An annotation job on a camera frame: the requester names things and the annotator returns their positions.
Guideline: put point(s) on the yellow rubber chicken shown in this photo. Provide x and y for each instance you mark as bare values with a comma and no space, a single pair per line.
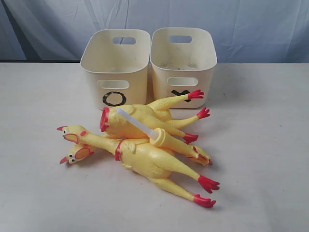
167,103
140,156

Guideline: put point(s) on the broken chicken head with tube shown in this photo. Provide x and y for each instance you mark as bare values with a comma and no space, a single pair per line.
160,138

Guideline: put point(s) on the yellow rubber chicken front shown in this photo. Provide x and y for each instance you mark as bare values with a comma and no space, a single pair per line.
140,156

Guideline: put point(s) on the headless yellow rubber chicken body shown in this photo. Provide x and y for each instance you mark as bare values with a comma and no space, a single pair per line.
117,126

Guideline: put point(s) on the cream bin marked X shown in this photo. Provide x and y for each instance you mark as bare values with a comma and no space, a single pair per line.
183,60

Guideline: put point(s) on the cream bin marked O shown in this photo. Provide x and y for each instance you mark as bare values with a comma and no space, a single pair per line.
115,62

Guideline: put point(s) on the blue-grey backdrop curtain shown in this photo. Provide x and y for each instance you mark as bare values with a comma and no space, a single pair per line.
244,31

